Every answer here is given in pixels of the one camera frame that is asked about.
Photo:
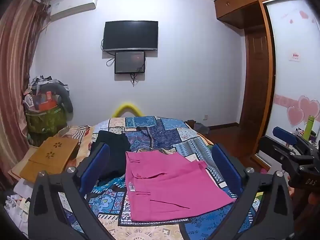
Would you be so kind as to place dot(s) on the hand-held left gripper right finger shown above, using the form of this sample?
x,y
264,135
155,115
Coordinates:
x,y
226,170

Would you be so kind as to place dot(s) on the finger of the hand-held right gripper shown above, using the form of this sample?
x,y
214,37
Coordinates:
x,y
283,134
277,152

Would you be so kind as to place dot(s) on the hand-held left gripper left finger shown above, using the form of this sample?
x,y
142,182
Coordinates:
x,y
97,162

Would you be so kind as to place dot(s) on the pink pants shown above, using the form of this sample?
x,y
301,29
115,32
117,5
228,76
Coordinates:
x,y
170,182

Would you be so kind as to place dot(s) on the dark folded garment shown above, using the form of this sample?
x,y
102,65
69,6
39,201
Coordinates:
x,y
112,152

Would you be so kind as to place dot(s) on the green bottle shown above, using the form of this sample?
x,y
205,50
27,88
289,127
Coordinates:
x,y
308,126

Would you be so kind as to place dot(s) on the wooden lap desk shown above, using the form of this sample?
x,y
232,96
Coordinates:
x,y
48,158

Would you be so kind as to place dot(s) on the yellow foam tube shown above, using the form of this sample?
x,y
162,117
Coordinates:
x,y
127,108

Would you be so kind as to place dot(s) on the green storage bag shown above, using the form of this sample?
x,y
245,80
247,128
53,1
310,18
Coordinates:
x,y
45,120

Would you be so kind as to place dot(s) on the white sliding door with hearts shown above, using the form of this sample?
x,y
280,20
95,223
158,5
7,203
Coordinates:
x,y
295,67

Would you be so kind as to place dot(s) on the patchwork printed blanket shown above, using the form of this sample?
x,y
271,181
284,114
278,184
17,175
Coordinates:
x,y
160,135

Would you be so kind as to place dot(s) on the wooden wardrobe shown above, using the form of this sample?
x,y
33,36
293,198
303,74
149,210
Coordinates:
x,y
252,55

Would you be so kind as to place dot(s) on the pile of clutter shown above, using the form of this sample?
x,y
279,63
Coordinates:
x,y
41,90

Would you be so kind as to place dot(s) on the striped brown curtain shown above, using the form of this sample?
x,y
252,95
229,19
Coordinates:
x,y
17,67

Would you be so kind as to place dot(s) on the white air conditioner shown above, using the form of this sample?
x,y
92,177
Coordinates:
x,y
71,8

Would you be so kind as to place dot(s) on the small wall-mounted monitor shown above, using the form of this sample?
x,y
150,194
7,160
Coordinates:
x,y
130,62

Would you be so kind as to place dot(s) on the wall-mounted black television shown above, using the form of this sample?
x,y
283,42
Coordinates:
x,y
130,35

